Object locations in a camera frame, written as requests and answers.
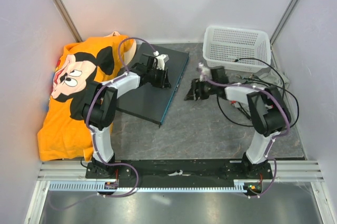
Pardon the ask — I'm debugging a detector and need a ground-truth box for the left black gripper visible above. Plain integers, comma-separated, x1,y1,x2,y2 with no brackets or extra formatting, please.
146,66,171,89

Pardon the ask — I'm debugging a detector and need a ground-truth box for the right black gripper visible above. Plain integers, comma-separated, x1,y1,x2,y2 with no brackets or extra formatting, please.
183,79,217,101

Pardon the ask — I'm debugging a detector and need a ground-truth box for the dark blue network switch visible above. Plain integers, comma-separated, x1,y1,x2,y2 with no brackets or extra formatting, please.
117,43,189,126

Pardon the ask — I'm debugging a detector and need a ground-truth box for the black ethernet cable loop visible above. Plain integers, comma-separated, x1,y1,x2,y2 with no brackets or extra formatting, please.
217,81,301,128

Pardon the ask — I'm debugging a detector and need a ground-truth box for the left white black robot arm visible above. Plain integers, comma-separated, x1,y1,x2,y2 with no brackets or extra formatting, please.
82,52,171,178

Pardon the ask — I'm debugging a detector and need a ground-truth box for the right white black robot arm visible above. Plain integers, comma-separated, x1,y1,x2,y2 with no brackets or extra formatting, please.
185,63,291,179

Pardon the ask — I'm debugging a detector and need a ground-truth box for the white plastic basket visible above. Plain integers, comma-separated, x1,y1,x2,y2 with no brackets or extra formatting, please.
203,25,271,73

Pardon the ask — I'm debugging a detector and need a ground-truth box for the grey cloth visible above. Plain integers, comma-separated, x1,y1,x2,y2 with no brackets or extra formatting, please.
236,67,292,111

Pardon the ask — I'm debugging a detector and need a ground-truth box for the orange mickey mouse cloth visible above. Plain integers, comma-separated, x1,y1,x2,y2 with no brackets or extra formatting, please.
37,33,130,161

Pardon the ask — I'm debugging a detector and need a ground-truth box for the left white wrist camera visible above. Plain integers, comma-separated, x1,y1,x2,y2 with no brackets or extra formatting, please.
154,54,169,71

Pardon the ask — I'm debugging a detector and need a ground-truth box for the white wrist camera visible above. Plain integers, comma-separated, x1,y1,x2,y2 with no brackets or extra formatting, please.
154,54,169,71
197,62,211,82

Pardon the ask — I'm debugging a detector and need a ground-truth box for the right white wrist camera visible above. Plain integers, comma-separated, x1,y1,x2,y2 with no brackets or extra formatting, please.
197,62,211,82

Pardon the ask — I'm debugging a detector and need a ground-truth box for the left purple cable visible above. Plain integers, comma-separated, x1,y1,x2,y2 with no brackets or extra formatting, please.
48,36,158,211

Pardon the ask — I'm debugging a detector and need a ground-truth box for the purple cable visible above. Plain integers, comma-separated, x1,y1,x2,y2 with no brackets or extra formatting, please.
197,62,291,200
48,36,158,211

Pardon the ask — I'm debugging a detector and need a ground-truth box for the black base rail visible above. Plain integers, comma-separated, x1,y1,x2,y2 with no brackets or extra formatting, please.
85,159,273,187

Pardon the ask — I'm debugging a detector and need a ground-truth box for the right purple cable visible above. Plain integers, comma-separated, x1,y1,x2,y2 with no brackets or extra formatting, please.
197,62,291,200

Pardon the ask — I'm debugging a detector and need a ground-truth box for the white slotted cable duct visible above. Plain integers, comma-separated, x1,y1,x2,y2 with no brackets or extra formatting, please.
49,180,262,193

